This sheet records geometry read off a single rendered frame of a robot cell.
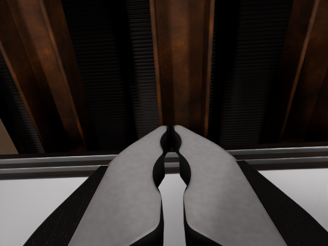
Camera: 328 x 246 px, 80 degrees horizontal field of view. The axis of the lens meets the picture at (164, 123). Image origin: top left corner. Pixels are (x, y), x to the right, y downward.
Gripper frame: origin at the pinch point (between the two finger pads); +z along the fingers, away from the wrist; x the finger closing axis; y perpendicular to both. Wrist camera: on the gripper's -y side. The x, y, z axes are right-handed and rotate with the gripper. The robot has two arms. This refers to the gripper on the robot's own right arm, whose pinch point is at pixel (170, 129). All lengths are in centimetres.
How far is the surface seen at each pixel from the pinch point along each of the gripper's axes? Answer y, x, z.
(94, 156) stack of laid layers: 7.8, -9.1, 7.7
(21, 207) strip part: 13.8, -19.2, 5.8
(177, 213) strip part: 15.7, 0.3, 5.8
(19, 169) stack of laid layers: 8.5, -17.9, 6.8
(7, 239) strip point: 20.4, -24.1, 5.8
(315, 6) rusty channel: -6.0, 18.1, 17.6
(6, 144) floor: 59, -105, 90
